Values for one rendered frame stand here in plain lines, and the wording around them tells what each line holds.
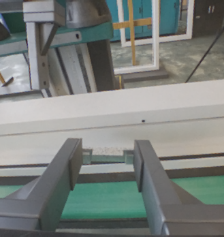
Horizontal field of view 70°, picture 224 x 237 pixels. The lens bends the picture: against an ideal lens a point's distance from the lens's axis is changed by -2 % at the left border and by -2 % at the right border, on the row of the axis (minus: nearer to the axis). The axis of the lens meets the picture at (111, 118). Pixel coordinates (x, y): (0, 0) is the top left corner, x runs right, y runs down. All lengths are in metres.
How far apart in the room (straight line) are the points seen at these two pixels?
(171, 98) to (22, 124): 0.16
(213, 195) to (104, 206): 0.11
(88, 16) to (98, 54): 0.45
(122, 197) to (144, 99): 0.10
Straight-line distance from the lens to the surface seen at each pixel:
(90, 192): 0.19
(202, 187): 0.20
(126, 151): 0.16
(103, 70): 1.16
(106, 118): 0.16
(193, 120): 0.18
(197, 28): 3.81
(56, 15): 0.23
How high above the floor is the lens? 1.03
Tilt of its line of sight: 40 degrees down
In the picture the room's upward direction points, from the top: 11 degrees counter-clockwise
